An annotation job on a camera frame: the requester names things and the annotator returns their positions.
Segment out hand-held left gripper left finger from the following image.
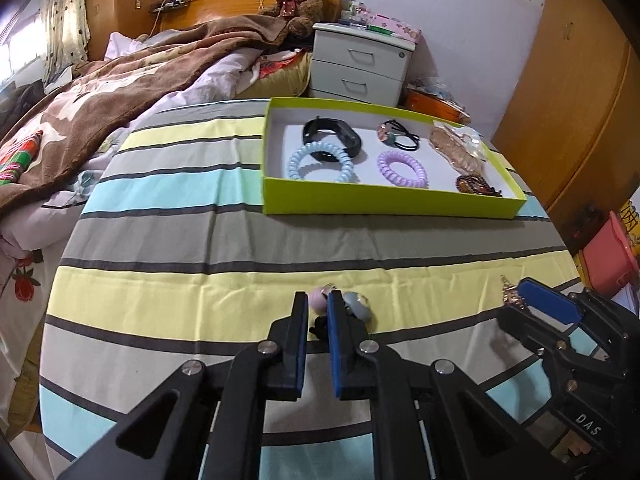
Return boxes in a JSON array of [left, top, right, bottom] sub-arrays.
[[55, 290, 309, 480]]

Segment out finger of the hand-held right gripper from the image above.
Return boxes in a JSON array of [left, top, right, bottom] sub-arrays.
[[498, 306, 572, 362], [517, 276, 587, 327]]

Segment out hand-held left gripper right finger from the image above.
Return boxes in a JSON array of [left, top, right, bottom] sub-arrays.
[[327, 290, 576, 480]]

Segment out gold chain jewelry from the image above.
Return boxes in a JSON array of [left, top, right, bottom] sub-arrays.
[[500, 275, 526, 308]]

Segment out pompom hair tie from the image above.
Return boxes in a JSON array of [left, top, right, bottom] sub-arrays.
[[306, 284, 374, 341]]

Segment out brown bead bracelet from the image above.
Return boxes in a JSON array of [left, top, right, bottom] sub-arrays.
[[455, 174, 503, 197]]

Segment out green cardboard box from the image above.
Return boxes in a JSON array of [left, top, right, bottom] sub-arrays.
[[261, 97, 528, 220]]

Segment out blue spiral hair tie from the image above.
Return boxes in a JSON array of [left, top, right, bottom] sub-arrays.
[[287, 141, 360, 184]]

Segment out purple spiral hair tie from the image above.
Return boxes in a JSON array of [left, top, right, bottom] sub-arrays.
[[377, 151, 429, 188]]

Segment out black hair tie with ornament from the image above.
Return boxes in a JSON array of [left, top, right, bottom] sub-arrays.
[[376, 119, 422, 152]]

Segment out person's right hand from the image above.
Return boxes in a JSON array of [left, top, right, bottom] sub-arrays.
[[550, 431, 590, 467]]

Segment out pink bucket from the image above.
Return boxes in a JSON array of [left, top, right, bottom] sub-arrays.
[[582, 210, 640, 296]]

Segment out yellow printed bag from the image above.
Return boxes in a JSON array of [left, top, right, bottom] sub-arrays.
[[620, 200, 640, 241]]

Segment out black fitness band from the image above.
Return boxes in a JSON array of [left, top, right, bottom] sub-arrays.
[[301, 116, 364, 161]]

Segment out wooden wardrobe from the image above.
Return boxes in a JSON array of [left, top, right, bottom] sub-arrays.
[[492, 0, 640, 221]]

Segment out orange box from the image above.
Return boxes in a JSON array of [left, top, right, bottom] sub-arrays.
[[402, 87, 471, 126]]

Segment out plastic bags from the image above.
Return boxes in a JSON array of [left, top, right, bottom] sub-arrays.
[[410, 77, 463, 106]]

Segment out yellow mattress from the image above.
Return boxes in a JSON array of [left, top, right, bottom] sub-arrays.
[[235, 52, 313, 101]]

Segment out white nightstand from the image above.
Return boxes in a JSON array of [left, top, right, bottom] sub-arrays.
[[307, 22, 417, 107]]

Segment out red patterned pillow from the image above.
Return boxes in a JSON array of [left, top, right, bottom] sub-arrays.
[[250, 50, 308, 81]]

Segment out pink floral box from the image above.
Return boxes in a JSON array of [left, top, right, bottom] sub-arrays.
[[367, 14, 422, 43]]

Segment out brown blanket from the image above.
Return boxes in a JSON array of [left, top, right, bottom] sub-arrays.
[[0, 14, 288, 216]]

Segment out small clear containers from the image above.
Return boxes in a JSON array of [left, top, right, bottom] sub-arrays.
[[340, 2, 373, 28]]

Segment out colourful plaid pillow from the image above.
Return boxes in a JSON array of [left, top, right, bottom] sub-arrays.
[[0, 131, 45, 188]]

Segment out brown teddy bear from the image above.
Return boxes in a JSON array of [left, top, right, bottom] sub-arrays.
[[257, 0, 325, 37]]

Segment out wooden headboard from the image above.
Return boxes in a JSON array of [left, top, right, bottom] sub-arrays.
[[152, 0, 347, 31]]

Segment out dark jacket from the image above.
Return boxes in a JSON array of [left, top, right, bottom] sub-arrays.
[[0, 80, 46, 121]]

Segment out dotted curtain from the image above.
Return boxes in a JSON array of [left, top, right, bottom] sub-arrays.
[[42, 0, 91, 81]]

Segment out window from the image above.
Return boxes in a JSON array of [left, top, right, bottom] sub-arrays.
[[0, 5, 51, 81]]

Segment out bagged beaded bracelet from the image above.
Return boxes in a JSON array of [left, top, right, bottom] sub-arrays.
[[429, 125, 488, 173]]

